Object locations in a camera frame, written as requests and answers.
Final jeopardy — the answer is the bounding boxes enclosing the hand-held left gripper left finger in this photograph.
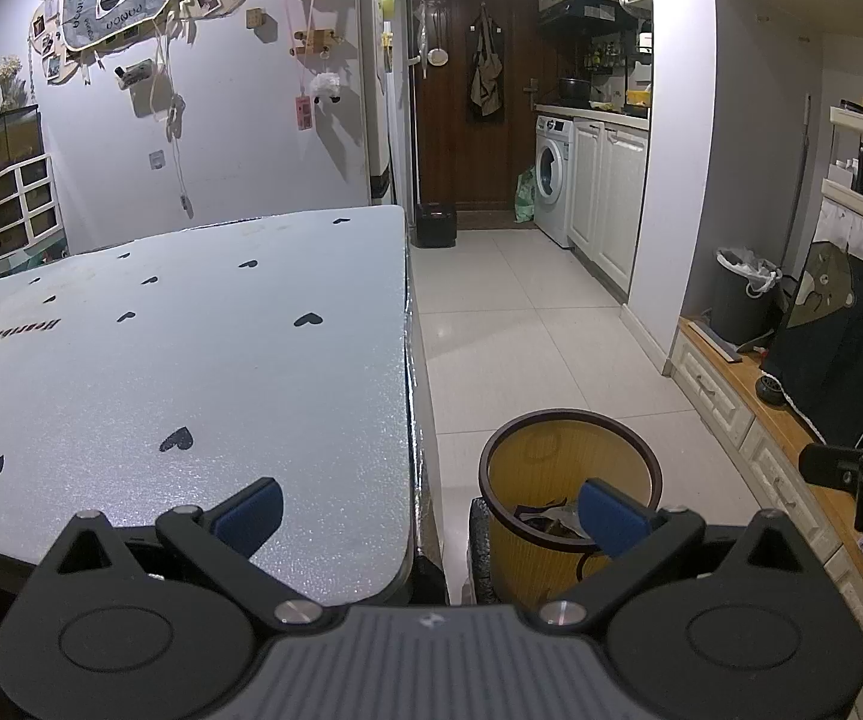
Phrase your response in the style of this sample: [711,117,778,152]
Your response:
[49,476,342,632]

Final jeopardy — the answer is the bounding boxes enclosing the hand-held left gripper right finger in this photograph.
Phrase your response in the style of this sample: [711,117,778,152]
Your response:
[530,477,823,629]

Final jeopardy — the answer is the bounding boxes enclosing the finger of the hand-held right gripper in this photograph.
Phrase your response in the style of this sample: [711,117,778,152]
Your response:
[798,441,863,489]

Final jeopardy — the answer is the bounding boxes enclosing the dark wrapper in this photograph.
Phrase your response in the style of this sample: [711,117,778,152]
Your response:
[513,499,579,534]

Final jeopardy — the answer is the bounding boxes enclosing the brown rim wooden waste bin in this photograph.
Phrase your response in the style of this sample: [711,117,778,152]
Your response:
[478,409,664,608]

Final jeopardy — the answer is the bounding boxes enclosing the white crumpled wrapper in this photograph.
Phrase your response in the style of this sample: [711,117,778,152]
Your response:
[546,506,591,542]

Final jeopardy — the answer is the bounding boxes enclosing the black bag with white text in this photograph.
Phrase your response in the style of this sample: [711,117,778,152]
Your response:
[761,240,863,448]

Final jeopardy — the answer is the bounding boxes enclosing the white low cabinet wooden top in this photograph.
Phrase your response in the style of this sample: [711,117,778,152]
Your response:
[667,315,863,720]

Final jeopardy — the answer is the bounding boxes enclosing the grey flat board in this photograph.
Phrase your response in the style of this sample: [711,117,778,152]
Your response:
[690,319,744,365]

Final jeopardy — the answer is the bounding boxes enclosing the grey bin with white liner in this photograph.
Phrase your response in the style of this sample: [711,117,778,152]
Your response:
[716,246,785,344]

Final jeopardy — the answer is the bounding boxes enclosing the white kitchen cabinets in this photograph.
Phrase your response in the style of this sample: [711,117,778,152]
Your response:
[567,118,654,295]

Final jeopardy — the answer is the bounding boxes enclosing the green bag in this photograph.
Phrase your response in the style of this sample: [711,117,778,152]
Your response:
[515,167,539,224]

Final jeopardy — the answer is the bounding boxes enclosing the black storage box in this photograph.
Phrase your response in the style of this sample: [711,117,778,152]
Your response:
[414,202,459,249]

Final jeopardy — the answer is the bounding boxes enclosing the white washing machine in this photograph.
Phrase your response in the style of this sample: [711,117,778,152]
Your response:
[534,115,576,248]

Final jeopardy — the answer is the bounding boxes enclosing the white drawer unit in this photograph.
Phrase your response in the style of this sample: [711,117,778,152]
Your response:
[0,154,67,260]

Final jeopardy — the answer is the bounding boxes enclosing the brown wooden door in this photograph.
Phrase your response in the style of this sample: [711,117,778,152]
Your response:
[410,0,546,211]

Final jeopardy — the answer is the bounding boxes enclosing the glass tank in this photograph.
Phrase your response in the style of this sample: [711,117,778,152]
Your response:
[0,106,47,189]

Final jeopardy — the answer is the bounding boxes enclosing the white refrigerator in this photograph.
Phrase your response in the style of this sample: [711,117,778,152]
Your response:
[360,0,396,205]

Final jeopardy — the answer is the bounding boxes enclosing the hanging cloth bag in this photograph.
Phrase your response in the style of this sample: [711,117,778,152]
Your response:
[467,11,506,120]

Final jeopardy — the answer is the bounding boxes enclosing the white round hanging utensil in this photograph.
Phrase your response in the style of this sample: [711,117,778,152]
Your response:
[425,7,449,68]

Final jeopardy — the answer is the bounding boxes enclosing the dried flower bunch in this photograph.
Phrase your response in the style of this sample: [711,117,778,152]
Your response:
[0,55,25,110]

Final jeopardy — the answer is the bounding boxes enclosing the dark range hood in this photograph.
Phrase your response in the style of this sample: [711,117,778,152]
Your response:
[538,0,629,24]

